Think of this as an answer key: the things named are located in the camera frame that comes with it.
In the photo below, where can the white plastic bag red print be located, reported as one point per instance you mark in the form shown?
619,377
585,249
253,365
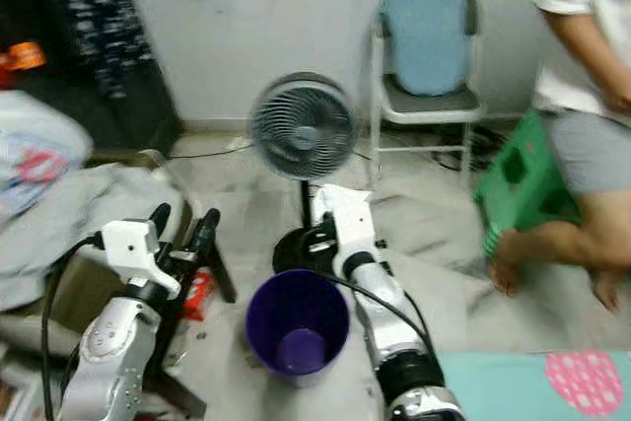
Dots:
39,135

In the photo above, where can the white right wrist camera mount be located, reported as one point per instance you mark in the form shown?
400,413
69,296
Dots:
355,224

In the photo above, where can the brown cardboard box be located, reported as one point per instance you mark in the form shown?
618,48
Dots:
79,303

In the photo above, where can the grey crumpled cloth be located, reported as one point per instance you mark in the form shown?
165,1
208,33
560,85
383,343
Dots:
118,199

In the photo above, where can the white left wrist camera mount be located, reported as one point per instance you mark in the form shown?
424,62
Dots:
130,242

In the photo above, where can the green plastic stool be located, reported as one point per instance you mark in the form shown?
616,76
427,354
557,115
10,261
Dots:
518,194

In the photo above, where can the teal heart patterned blanket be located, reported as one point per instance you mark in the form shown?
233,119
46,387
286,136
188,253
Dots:
493,386

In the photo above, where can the white metal chair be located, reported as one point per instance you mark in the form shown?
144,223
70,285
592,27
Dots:
429,104

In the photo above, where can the orange object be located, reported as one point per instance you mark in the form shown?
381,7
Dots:
25,54

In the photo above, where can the red object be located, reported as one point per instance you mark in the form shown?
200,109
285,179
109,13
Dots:
7,74

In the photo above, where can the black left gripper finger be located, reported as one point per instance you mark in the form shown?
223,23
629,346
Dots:
159,221
205,236

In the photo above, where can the red snack packet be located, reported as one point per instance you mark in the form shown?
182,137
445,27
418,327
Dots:
202,295

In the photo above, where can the grey standing fan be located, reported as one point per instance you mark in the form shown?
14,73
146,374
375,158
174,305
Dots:
304,125

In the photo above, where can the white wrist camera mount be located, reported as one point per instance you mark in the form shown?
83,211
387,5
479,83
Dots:
355,224
130,242

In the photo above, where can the black white patterned cloth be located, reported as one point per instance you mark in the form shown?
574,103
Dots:
108,17

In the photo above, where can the blue cloth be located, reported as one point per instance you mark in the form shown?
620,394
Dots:
426,36

